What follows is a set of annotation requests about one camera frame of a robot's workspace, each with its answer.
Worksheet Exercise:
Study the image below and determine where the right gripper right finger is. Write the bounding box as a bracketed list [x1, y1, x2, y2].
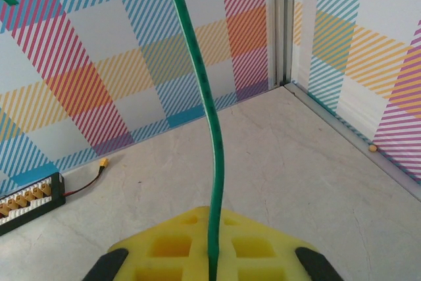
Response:
[216, 208, 345, 281]

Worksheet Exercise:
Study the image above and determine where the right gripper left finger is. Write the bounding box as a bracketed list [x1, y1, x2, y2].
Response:
[84, 206, 212, 281]

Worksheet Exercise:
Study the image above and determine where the green cable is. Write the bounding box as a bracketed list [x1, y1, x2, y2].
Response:
[0, 0, 226, 281]

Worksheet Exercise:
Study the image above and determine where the black connector board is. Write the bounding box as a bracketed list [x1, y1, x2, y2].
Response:
[0, 171, 67, 238]

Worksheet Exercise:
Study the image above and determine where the yellow connector red-black wire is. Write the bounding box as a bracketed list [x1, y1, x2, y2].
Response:
[61, 157, 112, 198]

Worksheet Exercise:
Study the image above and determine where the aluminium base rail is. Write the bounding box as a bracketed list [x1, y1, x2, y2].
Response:
[283, 80, 421, 203]

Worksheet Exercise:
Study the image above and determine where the aluminium frame post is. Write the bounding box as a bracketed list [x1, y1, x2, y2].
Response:
[270, 0, 296, 90]

